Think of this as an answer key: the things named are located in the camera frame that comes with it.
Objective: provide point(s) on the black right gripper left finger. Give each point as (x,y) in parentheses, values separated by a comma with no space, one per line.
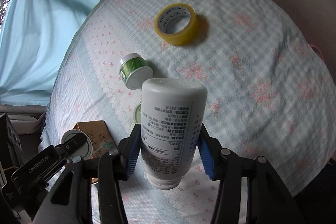
(69,200)

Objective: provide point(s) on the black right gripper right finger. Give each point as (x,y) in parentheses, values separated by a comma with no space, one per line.
(268,198)

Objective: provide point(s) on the red silver small jar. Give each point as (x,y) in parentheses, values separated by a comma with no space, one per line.
(78,144)

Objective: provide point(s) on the pale green lid jar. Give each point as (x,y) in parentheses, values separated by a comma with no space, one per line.
(137,114)

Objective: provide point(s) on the white pill bottle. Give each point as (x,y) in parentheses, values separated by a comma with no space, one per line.
(172,115)

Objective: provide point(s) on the green label white jar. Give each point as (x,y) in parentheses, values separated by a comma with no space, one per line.
(134,71)

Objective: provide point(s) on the yellow adhesive tape roll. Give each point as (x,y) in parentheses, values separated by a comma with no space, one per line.
(177,24)

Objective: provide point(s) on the brown cardboard box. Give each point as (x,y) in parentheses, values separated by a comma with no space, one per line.
(98,133)

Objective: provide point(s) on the floral checkered bed quilt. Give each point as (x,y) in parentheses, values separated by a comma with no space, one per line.
(240,68)

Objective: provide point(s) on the light blue curtain sheet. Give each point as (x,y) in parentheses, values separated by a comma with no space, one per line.
(35,37)

